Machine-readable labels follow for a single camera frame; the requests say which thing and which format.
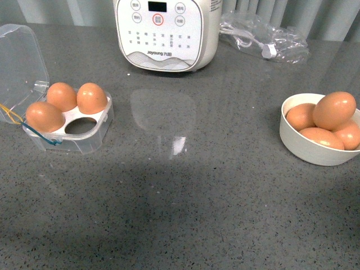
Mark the white soy milk maker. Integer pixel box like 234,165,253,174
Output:
113,0,223,72

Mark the brown egg bowl front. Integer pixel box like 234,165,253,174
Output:
299,127,345,150

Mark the brown egg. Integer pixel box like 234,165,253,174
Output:
26,101,65,132
313,92,357,131
76,82,108,115
46,82,77,113

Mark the brown egg bowl right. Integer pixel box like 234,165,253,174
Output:
332,119,360,150

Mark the clear plastic bag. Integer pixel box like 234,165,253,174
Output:
219,11,309,64

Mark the white power cable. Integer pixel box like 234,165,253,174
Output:
218,25,278,60

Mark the yellow blue string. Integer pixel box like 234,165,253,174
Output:
0,103,62,146

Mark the clear plastic egg box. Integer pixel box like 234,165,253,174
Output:
1,24,114,154

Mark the grey pleated curtain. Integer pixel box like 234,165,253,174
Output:
1,0,359,42

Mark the brown egg bowl left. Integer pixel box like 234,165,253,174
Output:
286,103,316,132

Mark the brown egg bowl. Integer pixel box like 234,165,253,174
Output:
332,119,360,150
299,127,345,150
286,103,316,132

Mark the white round bowl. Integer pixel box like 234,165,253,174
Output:
280,93,359,166

